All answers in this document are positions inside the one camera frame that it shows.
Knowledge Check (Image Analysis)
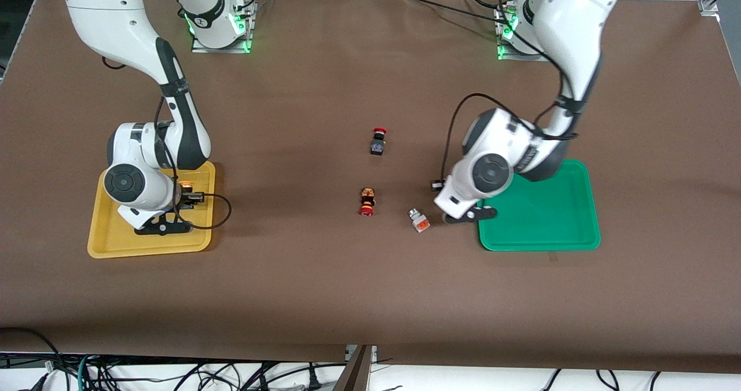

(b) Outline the white orange switch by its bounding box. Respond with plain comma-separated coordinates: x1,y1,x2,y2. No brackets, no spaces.
408,207,431,233

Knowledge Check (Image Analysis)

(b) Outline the yellow plastic tray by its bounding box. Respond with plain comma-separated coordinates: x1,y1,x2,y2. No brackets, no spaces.
87,160,216,260

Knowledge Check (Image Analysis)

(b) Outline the green plastic tray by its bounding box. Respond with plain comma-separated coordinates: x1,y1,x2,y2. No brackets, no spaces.
478,159,601,251

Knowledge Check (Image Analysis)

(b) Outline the brown table cover mat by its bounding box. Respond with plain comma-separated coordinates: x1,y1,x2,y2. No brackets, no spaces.
0,0,741,374

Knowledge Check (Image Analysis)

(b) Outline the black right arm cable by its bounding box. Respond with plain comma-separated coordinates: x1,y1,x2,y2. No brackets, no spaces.
101,55,232,229

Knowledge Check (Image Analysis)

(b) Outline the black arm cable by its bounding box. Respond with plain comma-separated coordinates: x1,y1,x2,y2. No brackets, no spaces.
441,0,579,186
101,55,232,229

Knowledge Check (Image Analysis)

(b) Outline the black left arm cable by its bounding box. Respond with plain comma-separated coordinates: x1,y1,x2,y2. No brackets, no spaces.
441,0,579,186

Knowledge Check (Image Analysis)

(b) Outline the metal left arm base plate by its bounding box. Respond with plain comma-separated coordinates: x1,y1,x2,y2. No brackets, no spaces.
496,6,551,63

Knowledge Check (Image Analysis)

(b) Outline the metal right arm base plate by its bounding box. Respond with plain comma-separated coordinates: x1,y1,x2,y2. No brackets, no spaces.
191,0,254,54

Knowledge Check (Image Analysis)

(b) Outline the black looped floor cable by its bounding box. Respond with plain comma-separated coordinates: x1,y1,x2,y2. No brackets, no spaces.
0,326,61,374

